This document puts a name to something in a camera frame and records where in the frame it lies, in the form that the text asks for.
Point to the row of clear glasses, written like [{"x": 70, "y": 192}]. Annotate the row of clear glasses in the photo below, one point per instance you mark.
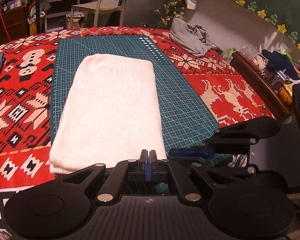
[{"x": 250, "y": 52}]

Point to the yellow bear jar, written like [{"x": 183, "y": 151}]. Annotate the yellow bear jar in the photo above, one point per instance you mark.
[{"x": 286, "y": 95}]

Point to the red patterned blanket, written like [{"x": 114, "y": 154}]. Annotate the red patterned blanket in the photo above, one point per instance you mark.
[{"x": 22, "y": 100}]

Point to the grey knit sweater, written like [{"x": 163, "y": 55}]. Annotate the grey knit sweater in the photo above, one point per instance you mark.
[{"x": 187, "y": 38}]

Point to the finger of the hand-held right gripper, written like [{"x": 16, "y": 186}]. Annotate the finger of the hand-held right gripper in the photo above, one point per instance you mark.
[
  {"x": 190, "y": 156},
  {"x": 190, "y": 150}
]

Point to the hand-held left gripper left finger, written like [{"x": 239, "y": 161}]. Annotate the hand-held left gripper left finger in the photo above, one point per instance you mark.
[{"x": 145, "y": 166}]

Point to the green cutting mat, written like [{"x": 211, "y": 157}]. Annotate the green cutting mat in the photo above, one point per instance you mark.
[{"x": 185, "y": 110}]

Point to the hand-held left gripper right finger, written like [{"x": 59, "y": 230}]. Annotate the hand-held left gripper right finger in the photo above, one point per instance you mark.
[{"x": 153, "y": 166}]

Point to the wooden nightstand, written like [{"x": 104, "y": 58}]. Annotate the wooden nightstand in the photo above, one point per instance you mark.
[{"x": 257, "y": 82}]

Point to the green plant sprig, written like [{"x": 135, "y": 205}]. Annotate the green plant sprig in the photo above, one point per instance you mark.
[{"x": 228, "y": 51}]

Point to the red broom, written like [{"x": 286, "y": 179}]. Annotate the red broom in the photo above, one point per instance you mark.
[{"x": 3, "y": 20}]

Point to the dark blue knit hat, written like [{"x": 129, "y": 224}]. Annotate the dark blue knit hat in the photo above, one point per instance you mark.
[{"x": 280, "y": 63}]

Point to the beige plastic chair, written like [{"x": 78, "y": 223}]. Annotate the beige plastic chair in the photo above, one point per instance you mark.
[{"x": 100, "y": 5}]

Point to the wooden drawer chest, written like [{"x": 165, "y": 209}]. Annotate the wooden drawer chest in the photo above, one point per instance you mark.
[{"x": 12, "y": 25}]

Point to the white knit vest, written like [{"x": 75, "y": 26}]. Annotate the white knit vest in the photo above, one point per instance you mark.
[{"x": 110, "y": 110}]

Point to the white hanging cloth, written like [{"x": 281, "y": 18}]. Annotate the white hanging cloth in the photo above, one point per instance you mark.
[{"x": 190, "y": 1}]

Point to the white laundry bag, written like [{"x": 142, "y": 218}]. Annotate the white laundry bag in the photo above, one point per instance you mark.
[{"x": 74, "y": 20}]

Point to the grey refrigerator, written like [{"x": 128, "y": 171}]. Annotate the grey refrigerator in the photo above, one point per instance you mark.
[{"x": 145, "y": 2}]

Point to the small Christmas tree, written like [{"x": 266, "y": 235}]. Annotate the small Christmas tree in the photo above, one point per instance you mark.
[{"x": 171, "y": 12}]

